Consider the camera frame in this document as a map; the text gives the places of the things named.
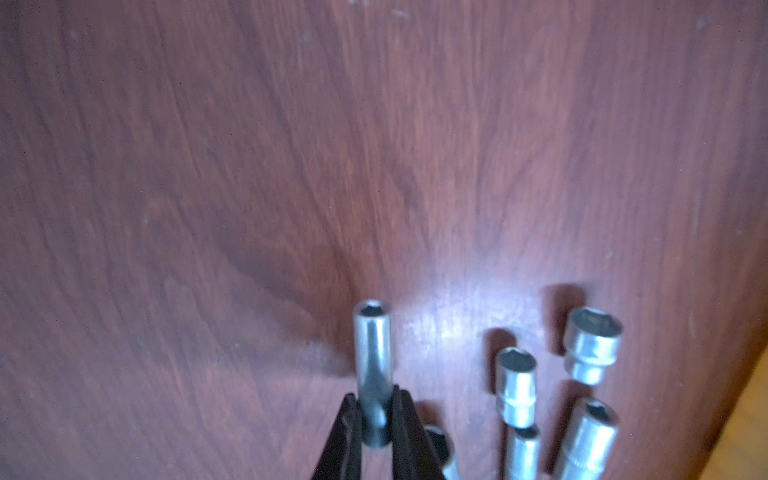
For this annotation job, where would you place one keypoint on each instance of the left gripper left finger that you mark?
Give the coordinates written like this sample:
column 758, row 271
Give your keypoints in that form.
column 341, row 458

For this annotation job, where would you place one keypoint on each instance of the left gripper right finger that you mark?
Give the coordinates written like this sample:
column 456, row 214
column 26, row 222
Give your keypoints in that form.
column 414, row 456

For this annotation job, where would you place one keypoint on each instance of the short silver socket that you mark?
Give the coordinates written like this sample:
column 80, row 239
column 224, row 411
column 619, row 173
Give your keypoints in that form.
column 591, row 341
column 515, row 387

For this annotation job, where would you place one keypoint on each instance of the slim silver socket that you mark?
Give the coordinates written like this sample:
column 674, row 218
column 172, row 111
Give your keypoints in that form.
column 374, row 370

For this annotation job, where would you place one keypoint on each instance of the yellow plastic tray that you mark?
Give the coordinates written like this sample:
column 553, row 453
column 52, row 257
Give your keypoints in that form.
column 742, row 449

